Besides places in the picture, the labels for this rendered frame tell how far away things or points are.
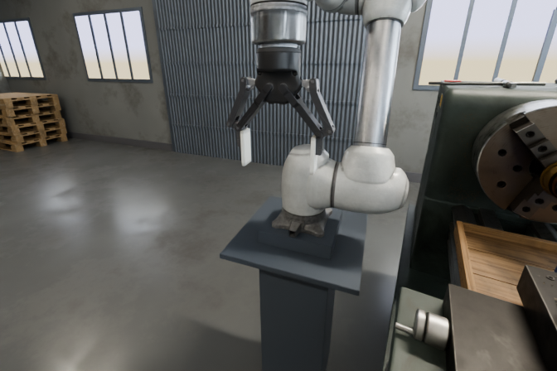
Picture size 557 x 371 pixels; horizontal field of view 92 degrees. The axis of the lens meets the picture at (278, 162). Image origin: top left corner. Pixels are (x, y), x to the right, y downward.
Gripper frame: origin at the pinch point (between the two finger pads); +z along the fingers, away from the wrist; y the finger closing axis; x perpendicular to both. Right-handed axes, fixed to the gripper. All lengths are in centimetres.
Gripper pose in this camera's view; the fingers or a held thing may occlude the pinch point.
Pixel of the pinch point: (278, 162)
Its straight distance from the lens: 51.2
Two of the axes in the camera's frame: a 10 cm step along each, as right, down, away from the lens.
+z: 0.0, 9.4, 3.4
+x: -3.3, 3.2, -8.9
